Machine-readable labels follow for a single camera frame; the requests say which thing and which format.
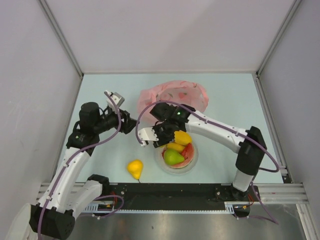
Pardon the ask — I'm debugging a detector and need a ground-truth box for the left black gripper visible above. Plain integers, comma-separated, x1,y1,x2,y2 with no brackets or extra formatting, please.
93,106,139,134

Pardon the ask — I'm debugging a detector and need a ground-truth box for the yellow fake mango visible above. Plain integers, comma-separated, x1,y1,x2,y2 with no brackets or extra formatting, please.
174,130,193,146

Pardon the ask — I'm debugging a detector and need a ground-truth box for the yellow fake lemon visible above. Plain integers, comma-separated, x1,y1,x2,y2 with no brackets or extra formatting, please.
166,142,185,153

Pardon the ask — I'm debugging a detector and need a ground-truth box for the small green fake fruit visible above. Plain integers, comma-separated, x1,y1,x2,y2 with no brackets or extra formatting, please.
163,149,185,166

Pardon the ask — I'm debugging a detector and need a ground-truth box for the white paper plate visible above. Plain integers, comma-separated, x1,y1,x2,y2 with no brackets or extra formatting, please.
154,143,198,175

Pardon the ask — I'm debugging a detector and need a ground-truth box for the fake watermelon slice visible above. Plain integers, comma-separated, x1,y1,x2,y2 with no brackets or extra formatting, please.
170,143,195,169

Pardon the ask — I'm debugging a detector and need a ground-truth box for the yellow fake pear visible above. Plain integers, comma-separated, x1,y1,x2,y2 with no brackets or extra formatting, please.
126,159,144,182

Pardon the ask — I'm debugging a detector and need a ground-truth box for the pink plastic bag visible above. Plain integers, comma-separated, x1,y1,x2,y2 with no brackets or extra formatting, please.
137,80,209,114

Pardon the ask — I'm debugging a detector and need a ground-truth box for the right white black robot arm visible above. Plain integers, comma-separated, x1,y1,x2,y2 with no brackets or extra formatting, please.
150,102,267,201

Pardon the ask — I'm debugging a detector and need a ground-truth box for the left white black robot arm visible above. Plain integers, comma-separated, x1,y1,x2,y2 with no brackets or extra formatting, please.
29,102,137,240

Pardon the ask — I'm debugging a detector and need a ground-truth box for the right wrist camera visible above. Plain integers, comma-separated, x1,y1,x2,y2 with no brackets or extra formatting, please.
137,127,159,147

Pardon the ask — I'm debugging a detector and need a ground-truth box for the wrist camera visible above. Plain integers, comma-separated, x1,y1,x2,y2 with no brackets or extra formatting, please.
137,127,159,147
104,90,125,112

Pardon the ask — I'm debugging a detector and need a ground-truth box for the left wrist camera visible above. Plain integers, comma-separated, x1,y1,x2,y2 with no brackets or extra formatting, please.
104,90,125,112

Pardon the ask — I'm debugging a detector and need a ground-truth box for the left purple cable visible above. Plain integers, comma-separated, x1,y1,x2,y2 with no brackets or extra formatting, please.
37,91,125,240

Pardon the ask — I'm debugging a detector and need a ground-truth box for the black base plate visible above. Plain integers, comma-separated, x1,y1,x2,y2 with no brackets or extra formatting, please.
104,183,259,211

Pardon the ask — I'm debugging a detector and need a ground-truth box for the white slotted cable duct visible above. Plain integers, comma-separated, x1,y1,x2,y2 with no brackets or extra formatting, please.
82,201,237,215

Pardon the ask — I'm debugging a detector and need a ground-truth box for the left aluminium frame post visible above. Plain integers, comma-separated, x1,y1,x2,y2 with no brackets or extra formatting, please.
37,0,84,80

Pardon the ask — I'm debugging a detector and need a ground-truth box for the aluminium frame post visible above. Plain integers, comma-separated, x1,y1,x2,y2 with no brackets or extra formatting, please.
37,0,84,80
255,0,303,78

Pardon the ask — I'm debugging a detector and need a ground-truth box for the aluminium front rail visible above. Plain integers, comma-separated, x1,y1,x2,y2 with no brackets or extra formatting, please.
36,182,310,204

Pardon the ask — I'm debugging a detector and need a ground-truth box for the right aluminium frame post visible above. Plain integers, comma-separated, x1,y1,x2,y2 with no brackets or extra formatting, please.
255,0,303,78

